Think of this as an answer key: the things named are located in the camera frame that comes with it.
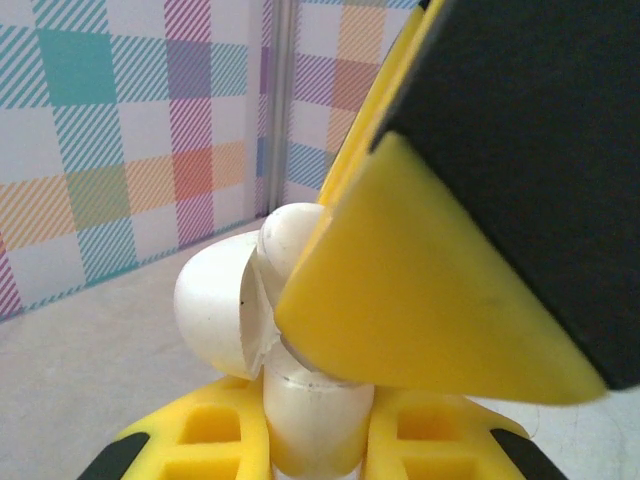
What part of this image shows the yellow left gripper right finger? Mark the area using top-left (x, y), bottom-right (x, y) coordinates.
top-left (358, 383), bottom-right (567, 480)

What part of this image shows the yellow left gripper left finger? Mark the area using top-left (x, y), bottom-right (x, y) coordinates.
top-left (74, 374), bottom-right (275, 480)

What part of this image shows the white earbud charging case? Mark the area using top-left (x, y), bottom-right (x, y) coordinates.
top-left (173, 201), bottom-right (375, 480)

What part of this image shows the aluminium frame post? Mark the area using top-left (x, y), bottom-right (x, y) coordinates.
top-left (262, 0), bottom-right (301, 219)

